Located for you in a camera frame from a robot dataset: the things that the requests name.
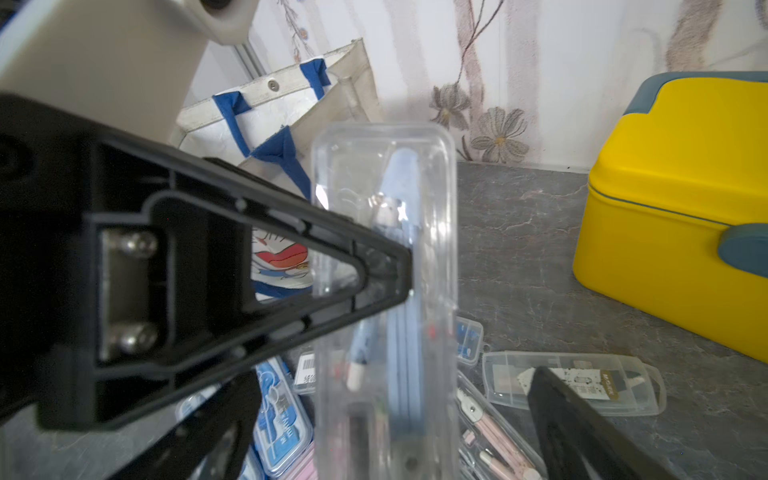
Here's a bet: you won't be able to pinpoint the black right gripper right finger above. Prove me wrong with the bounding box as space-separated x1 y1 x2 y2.
527 367 675 480

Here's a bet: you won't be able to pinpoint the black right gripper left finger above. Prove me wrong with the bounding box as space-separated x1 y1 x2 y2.
112 370 261 479

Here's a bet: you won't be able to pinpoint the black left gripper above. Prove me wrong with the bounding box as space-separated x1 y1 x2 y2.
0 92 415 433

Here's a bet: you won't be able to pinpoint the clear case blue compass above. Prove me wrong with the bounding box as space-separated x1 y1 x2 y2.
312 123 459 479

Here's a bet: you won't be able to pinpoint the blue compass case upper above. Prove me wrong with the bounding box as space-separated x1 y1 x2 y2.
253 357 314 479

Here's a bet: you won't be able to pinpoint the clear case pink compass lower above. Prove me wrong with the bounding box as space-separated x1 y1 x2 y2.
455 372 547 480

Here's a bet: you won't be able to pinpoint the white canvas tote bag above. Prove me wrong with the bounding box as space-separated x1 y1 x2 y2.
170 38 385 301

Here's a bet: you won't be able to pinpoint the clear case near box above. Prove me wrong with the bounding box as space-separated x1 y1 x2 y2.
482 351 667 417

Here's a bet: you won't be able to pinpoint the red label clear case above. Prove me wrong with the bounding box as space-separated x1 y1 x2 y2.
294 351 316 396

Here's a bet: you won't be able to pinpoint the small blue clear case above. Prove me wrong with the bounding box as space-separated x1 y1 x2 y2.
454 316 484 366

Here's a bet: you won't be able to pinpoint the yellow storage box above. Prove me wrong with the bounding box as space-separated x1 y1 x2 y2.
573 71 767 361

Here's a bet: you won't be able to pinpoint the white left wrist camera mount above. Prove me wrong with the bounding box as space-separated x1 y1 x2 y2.
1 1 258 142

